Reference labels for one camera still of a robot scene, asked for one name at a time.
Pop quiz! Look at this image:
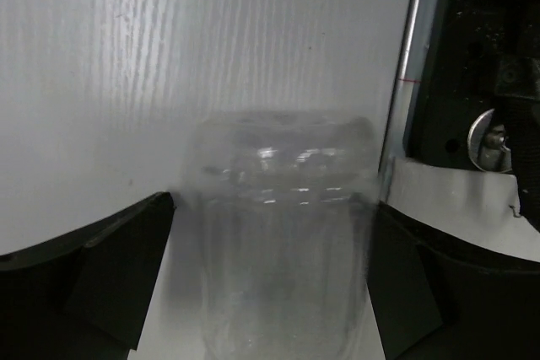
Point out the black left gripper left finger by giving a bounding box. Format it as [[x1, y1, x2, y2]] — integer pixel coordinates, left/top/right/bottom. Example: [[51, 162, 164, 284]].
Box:
[[1, 192, 176, 359]]

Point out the clear unlabelled plastic bottle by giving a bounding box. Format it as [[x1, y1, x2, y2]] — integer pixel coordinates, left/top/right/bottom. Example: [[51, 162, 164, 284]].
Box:
[[185, 110, 380, 359]]

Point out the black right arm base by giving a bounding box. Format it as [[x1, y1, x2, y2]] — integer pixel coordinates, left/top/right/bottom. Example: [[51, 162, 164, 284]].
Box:
[[406, 0, 539, 227]]

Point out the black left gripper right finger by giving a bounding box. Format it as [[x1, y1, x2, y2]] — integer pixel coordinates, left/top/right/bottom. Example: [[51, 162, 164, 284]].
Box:
[[368, 203, 539, 359]]

